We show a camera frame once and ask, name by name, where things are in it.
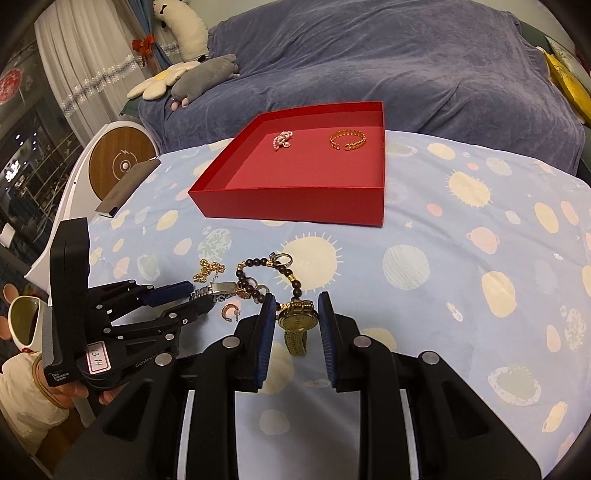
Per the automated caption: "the dark bead bracelet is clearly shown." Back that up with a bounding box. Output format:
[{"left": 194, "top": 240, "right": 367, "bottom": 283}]
[{"left": 235, "top": 253, "right": 306, "bottom": 306}]

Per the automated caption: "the red round window sticker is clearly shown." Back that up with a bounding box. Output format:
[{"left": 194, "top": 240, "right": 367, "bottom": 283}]
[{"left": 0, "top": 69, "right": 25, "bottom": 105}]

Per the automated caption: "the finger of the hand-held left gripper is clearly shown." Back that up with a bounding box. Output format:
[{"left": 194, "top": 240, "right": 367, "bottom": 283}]
[
  {"left": 107, "top": 299, "right": 216, "bottom": 343},
  {"left": 89, "top": 279, "right": 195, "bottom": 325}
]

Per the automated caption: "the blue-grey sofa blanket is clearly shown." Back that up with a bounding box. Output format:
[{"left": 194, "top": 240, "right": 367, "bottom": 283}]
[{"left": 139, "top": 0, "right": 587, "bottom": 178}]

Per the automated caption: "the person's left hand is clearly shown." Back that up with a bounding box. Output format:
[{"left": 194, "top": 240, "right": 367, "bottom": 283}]
[{"left": 48, "top": 382, "right": 123, "bottom": 406}]

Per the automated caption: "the red cardboard box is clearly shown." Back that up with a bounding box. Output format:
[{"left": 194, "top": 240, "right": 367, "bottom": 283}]
[{"left": 188, "top": 102, "right": 386, "bottom": 228}]

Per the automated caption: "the brown wrist bracelet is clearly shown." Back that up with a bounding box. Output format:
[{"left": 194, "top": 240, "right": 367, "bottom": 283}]
[{"left": 31, "top": 355, "right": 66, "bottom": 409}]

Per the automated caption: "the planet print blue tablecloth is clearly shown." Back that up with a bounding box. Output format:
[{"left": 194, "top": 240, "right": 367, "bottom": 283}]
[{"left": 55, "top": 130, "right": 591, "bottom": 480}]

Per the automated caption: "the blue curtain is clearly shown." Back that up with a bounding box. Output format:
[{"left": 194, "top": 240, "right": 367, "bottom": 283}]
[{"left": 127, "top": 0, "right": 182, "bottom": 70}]

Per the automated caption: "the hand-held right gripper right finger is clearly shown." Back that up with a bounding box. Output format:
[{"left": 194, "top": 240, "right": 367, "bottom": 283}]
[{"left": 318, "top": 291, "right": 542, "bottom": 480}]

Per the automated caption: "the person's left forearm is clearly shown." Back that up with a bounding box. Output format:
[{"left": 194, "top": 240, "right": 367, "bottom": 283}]
[{"left": 0, "top": 353, "right": 70, "bottom": 444}]

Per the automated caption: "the white plush toy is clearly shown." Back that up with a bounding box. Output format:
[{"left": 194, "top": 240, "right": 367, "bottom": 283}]
[{"left": 152, "top": 0, "right": 209, "bottom": 64}]

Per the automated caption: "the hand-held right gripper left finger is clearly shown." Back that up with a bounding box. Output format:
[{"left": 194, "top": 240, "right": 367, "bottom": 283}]
[{"left": 54, "top": 302, "right": 278, "bottom": 480}]

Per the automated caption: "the white curtain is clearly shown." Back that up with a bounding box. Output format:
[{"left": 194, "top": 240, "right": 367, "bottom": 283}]
[{"left": 34, "top": 11, "right": 141, "bottom": 146}]

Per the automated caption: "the round wooden white device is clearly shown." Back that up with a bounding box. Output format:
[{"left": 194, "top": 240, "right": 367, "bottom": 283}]
[{"left": 25, "top": 121, "right": 162, "bottom": 296}]

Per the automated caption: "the gold pendant keyring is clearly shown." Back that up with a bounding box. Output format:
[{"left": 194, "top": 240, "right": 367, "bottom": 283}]
[{"left": 276, "top": 299, "right": 320, "bottom": 356}]

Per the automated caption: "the yellow pillow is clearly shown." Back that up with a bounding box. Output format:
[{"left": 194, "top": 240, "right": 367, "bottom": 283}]
[{"left": 542, "top": 48, "right": 591, "bottom": 125}]

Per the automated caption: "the flower shaped pillow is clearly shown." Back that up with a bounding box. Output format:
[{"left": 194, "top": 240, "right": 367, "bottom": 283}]
[{"left": 127, "top": 60, "right": 204, "bottom": 100}]

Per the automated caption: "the silver wristwatch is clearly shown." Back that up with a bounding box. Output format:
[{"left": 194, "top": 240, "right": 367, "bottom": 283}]
[{"left": 191, "top": 281, "right": 239, "bottom": 304}]

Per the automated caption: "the gold chain-link bangle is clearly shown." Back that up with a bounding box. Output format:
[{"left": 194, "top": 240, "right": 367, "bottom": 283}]
[{"left": 329, "top": 130, "right": 366, "bottom": 151}]

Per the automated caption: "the white mug with pink ears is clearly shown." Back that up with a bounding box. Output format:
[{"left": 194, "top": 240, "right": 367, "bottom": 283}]
[{"left": 2, "top": 282, "right": 48, "bottom": 354}]

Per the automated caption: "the grey plush toy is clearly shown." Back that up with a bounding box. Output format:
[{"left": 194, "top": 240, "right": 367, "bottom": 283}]
[{"left": 170, "top": 54, "right": 241, "bottom": 110}]

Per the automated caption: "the gold chain bracelet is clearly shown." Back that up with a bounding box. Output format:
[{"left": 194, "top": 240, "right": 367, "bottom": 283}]
[{"left": 193, "top": 259, "right": 227, "bottom": 284}]

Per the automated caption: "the brown flat case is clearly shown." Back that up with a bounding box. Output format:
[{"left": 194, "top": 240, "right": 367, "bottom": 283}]
[{"left": 95, "top": 159, "right": 161, "bottom": 219}]

